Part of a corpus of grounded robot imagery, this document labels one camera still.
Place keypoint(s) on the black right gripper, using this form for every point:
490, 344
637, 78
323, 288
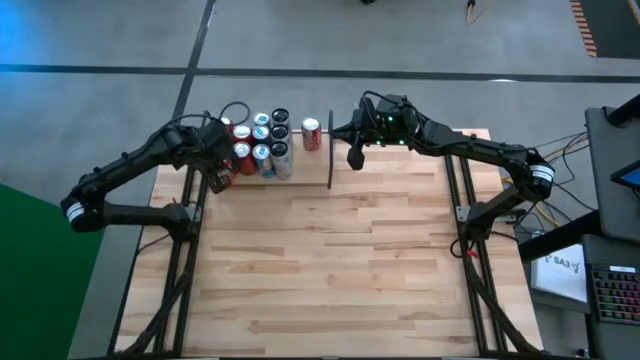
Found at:
387, 122

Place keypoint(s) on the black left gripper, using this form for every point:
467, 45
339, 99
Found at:
217, 150

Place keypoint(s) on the Coca-Cola can black script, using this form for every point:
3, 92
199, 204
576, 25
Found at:
243, 152

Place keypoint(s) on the Coca-Cola Star Wars can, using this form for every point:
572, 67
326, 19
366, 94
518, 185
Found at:
311, 127

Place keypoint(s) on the slim silver beverage can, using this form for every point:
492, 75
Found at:
261, 119
260, 133
261, 152

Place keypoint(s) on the Celsius Peach Vibe can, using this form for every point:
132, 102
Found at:
280, 116
280, 152
280, 132

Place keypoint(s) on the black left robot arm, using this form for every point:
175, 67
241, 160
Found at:
125, 165

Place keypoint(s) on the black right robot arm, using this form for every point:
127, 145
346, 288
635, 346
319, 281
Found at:
480, 155

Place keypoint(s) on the green floor mat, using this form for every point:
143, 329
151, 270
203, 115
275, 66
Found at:
40, 280

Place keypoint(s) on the black equipment cart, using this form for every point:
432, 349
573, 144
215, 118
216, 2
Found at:
560, 235

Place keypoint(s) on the white paper sign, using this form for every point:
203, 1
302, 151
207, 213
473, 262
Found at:
557, 272

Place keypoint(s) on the tablet with blue screen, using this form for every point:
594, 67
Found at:
631, 176

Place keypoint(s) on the black mat striped edge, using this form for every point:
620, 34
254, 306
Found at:
615, 25

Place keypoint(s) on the blue backlit keyboard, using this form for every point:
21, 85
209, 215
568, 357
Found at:
617, 295

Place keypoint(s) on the silver metal bracket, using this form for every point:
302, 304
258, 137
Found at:
463, 214
195, 215

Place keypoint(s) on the black aluminium table frame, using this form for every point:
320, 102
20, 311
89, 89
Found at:
457, 200

